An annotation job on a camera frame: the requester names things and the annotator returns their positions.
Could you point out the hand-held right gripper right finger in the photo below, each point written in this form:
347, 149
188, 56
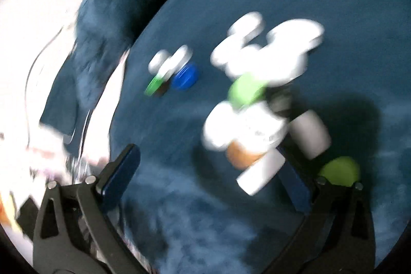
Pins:
295, 187

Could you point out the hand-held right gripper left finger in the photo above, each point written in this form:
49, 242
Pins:
123, 171

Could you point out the lime green bottle cap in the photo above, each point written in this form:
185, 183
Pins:
340, 171
247, 91

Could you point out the orange bottle with white cap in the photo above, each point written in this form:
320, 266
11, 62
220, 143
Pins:
244, 132

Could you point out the dark green bottle cap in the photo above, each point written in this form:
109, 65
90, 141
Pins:
153, 86

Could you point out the large white bottle cap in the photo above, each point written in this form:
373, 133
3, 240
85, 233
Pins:
310, 134

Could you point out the blue bottle cap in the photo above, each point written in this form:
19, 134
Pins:
184, 76

